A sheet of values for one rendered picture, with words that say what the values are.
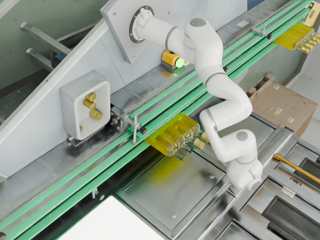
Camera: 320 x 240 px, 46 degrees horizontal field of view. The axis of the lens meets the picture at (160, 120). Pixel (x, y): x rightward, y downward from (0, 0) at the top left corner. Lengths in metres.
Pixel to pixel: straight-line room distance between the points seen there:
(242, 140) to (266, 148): 0.69
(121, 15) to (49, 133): 0.53
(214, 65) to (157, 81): 0.51
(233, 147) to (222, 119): 0.10
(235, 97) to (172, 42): 0.35
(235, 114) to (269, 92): 4.87
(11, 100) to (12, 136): 0.77
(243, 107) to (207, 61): 0.20
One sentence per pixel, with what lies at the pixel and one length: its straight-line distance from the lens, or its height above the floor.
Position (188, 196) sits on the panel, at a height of 1.24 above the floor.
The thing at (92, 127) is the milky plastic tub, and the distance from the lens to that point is 1.55.
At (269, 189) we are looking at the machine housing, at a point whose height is 1.48.
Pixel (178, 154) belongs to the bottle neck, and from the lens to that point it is 1.62.
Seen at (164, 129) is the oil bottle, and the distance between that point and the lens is 1.69.
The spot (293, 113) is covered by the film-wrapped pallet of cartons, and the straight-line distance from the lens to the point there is 5.87.
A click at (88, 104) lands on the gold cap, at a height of 0.80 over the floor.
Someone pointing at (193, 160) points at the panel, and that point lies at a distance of 1.79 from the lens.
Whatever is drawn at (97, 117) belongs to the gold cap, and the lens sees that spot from 1.56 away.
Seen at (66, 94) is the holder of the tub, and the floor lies 0.79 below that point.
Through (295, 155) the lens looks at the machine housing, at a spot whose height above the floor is 1.47.
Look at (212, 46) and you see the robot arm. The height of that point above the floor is 1.16.
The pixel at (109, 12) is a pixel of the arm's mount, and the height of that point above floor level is 0.78.
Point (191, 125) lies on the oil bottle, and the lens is 1.74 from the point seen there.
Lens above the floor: 1.68
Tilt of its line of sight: 25 degrees down
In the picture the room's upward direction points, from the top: 123 degrees clockwise
